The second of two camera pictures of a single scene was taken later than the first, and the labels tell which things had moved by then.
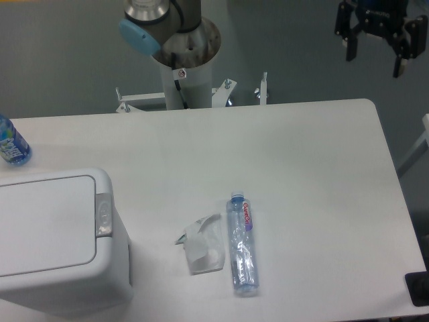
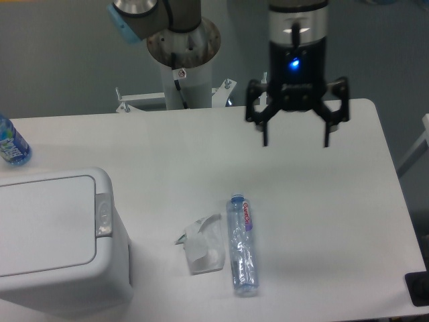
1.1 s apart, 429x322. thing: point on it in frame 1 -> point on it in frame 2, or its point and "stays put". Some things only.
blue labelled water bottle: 14,148 stays put
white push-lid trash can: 64,250 stays put
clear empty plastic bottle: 242,242 stays put
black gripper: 383,18 -> 297,67
